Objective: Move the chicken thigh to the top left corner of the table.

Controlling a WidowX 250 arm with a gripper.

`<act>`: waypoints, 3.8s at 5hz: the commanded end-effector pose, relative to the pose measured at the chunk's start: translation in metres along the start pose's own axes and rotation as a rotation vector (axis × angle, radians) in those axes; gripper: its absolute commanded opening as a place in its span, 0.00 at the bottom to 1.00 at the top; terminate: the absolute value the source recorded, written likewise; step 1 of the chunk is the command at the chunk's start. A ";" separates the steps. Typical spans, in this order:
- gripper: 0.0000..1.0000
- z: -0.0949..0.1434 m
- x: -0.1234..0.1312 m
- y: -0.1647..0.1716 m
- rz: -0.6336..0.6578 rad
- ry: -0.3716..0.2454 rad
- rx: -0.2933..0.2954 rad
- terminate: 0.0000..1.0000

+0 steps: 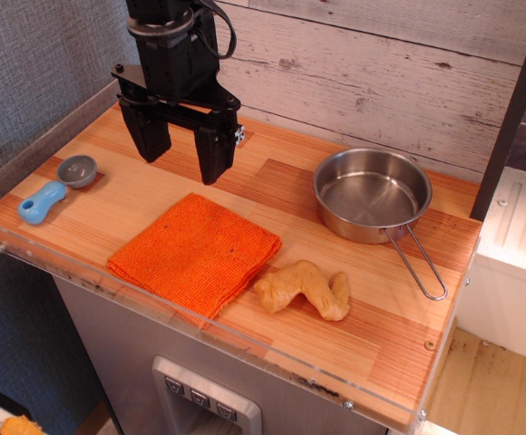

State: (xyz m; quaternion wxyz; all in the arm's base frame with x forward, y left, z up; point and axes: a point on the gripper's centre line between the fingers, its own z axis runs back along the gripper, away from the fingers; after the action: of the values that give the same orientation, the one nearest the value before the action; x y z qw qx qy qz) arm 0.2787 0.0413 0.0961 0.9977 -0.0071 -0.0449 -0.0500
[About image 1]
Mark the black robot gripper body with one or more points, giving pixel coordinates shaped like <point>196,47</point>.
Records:
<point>177,74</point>

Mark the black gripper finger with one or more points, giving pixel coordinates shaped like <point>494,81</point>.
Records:
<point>216,151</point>
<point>149,132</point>

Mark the dark grey vertical post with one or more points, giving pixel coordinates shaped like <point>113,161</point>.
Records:
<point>502,148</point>

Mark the clear acrylic table guard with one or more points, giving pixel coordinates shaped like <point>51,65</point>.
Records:
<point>379,361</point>

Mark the yellow toy at corner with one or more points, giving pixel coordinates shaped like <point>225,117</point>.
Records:
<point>20,425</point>

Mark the blue grey ice cream scoop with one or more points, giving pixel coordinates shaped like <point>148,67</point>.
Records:
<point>76,172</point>

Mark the stainless steel pan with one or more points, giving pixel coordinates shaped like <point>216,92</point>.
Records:
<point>373,196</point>

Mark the grey toy fridge cabinet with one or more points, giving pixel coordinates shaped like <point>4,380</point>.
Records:
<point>162,375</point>

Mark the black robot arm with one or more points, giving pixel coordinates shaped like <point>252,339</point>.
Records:
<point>158,13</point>

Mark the tan toy chicken thigh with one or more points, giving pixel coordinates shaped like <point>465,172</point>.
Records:
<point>330,296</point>

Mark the orange folded cloth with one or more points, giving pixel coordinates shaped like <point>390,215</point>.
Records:
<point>198,255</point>

